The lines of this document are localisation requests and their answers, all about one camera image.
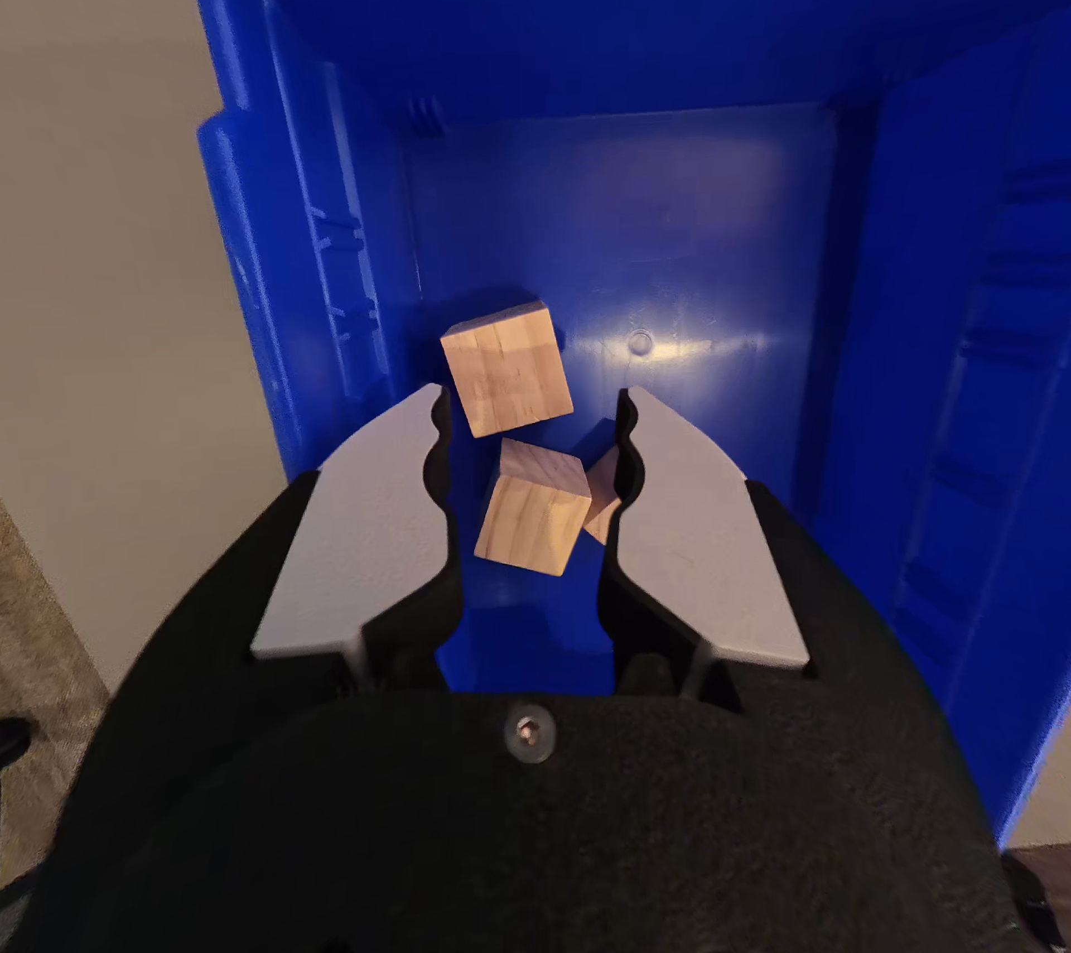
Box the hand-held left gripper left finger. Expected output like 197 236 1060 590
249 384 464 690

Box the wooden cube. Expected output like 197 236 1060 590
439 300 577 440
581 443 623 549
472 437 594 578

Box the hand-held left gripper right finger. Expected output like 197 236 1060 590
597 386 812 699

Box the blue plastic bin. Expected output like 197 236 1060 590
129 0 1071 855

